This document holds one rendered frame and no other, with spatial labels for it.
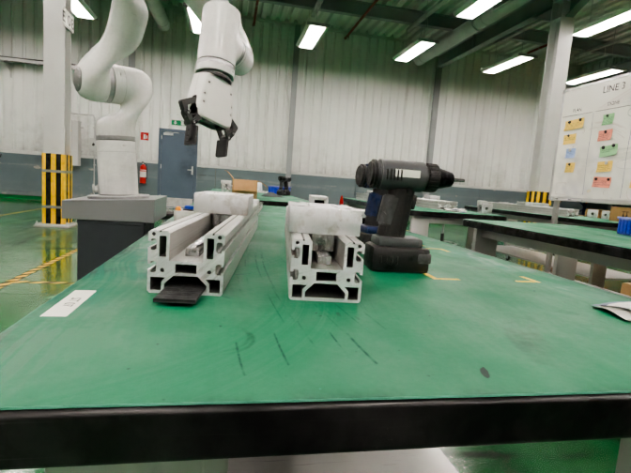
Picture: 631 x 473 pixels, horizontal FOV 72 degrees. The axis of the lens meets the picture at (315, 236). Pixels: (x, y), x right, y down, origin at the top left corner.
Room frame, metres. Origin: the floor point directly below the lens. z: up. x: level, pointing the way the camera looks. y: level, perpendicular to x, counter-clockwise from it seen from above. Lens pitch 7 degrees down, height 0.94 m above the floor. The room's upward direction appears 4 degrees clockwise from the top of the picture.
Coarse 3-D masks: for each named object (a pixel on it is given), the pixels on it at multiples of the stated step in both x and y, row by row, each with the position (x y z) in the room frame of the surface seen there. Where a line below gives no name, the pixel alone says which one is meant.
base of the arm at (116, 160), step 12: (96, 144) 1.41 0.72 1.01; (108, 144) 1.38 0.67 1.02; (120, 144) 1.40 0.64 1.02; (132, 144) 1.43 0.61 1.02; (108, 156) 1.38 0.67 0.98; (120, 156) 1.40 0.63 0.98; (132, 156) 1.43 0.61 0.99; (108, 168) 1.39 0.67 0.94; (120, 168) 1.39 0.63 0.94; (132, 168) 1.43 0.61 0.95; (108, 180) 1.39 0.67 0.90; (120, 180) 1.39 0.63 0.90; (132, 180) 1.43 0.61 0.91; (108, 192) 1.39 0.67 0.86; (120, 192) 1.39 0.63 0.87; (132, 192) 1.42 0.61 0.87
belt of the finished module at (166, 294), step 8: (176, 280) 0.61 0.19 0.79; (184, 280) 0.61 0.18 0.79; (192, 280) 0.62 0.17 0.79; (200, 280) 0.62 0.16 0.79; (168, 288) 0.56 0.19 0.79; (176, 288) 0.56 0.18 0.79; (184, 288) 0.57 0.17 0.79; (192, 288) 0.57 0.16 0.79; (200, 288) 0.57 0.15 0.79; (160, 296) 0.52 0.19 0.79; (168, 296) 0.53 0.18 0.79; (176, 296) 0.53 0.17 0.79; (184, 296) 0.53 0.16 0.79; (192, 296) 0.53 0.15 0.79; (200, 296) 0.55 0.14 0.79
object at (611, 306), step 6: (600, 306) 0.65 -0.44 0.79; (606, 306) 0.65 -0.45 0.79; (612, 306) 0.64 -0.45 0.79; (618, 306) 0.63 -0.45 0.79; (624, 306) 0.62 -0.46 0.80; (630, 306) 0.62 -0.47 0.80; (618, 312) 0.62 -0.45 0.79; (624, 312) 0.62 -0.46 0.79; (630, 312) 0.62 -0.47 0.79; (624, 318) 0.60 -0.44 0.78; (630, 318) 0.60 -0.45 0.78
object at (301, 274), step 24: (288, 240) 0.79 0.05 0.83; (336, 240) 0.68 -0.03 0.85; (288, 264) 0.69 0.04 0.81; (312, 264) 0.62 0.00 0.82; (336, 264) 0.64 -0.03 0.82; (360, 264) 0.59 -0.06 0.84; (288, 288) 0.61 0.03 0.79; (312, 288) 0.64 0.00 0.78; (336, 288) 0.65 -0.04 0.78; (360, 288) 0.59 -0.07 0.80
